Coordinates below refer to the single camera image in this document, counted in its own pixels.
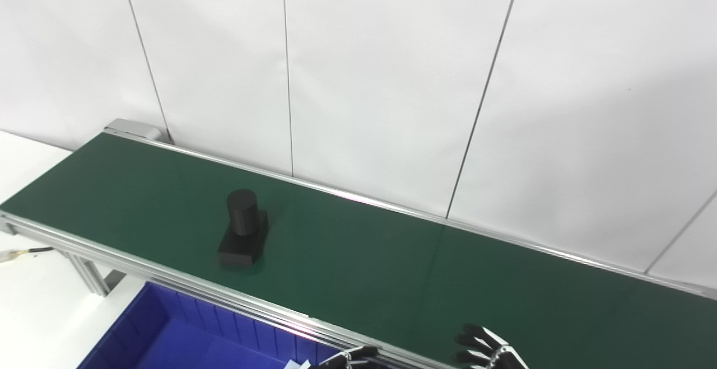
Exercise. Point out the black cylinder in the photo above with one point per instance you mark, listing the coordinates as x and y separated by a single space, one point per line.
242 229

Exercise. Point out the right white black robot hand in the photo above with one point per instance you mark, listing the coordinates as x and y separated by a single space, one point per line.
493 355

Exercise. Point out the blue plastic bin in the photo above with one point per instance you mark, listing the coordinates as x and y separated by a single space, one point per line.
179 341

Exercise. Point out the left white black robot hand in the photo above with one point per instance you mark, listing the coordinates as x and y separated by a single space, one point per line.
358 358

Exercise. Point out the aluminium conveyor leg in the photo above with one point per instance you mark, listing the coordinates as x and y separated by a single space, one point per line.
89 274

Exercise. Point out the grey conveyor end cover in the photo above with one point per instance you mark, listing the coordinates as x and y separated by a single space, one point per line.
134 130

